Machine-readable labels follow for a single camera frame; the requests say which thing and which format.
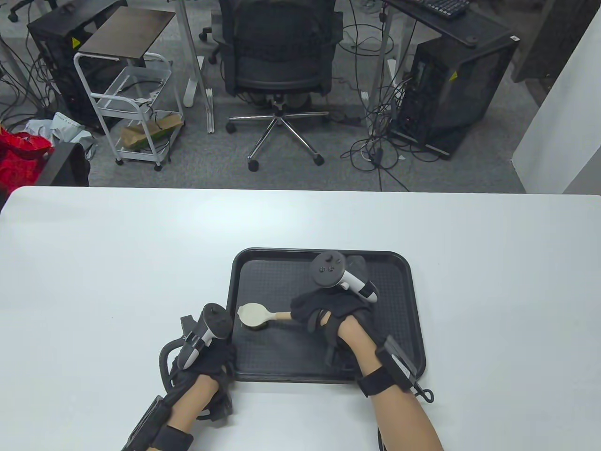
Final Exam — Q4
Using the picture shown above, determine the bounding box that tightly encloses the person's right hand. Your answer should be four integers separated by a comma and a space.
290, 288, 376, 348

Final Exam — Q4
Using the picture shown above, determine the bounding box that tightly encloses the person's left hand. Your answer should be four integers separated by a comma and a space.
165, 339, 237, 409

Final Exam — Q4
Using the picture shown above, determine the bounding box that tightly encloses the black plastic tray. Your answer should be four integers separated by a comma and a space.
226, 248, 427, 383

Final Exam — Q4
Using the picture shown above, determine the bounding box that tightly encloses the white pot brush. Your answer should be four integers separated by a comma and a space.
237, 303, 294, 330

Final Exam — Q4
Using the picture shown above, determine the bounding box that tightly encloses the person's left forearm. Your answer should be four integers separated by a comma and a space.
150, 376, 220, 451

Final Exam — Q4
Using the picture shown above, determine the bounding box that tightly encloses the person's right forearm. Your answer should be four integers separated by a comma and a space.
337, 316, 444, 451

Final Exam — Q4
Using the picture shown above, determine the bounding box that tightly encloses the black white handheld controller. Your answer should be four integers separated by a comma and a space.
310, 251, 379, 303
159, 303, 233, 390

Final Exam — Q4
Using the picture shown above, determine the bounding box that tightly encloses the black wrist sensor pack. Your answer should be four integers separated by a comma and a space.
124, 397, 194, 451
357, 336, 435, 404

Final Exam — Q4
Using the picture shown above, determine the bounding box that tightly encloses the brown paper bag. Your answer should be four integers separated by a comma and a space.
121, 114, 184, 152

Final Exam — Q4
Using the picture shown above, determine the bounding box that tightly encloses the black chair back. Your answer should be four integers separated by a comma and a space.
37, 142, 91, 187

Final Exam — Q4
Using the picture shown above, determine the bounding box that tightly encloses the black mesh office chair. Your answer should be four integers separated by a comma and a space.
210, 0, 346, 172

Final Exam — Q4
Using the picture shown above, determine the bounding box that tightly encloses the black computer tower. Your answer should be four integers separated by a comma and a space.
27, 0, 128, 134
390, 32, 520, 160

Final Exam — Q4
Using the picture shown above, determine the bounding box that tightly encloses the white desk leg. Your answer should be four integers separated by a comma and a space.
171, 0, 216, 134
362, 0, 398, 111

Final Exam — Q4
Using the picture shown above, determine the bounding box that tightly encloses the red bag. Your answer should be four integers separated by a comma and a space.
0, 126, 54, 191

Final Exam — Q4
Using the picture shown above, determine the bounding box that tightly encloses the black chair wheel base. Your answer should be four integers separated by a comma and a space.
199, 26, 221, 65
7, 0, 59, 23

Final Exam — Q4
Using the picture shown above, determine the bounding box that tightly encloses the grey plastic bag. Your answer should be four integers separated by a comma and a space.
23, 112, 98, 158

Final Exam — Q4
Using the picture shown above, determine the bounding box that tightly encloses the black desk top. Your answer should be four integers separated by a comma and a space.
383, 0, 515, 47

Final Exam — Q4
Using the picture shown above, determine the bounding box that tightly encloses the black keyboard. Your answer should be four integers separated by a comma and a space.
404, 0, 470, 20

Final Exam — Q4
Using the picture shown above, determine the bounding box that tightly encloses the brown board table top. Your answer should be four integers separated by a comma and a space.
78, 7, 176, 61

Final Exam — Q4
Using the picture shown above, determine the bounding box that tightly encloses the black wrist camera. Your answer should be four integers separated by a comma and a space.
194, 378, 234, 422
325, 331, 362, 373

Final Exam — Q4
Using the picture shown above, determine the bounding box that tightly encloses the tangle of black cables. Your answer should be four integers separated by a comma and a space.
0, 33, 64, 132
340, 70, 451, 191

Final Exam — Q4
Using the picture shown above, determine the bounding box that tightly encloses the white rolling wire cart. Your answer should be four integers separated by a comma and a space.
74, 52, 185, 171

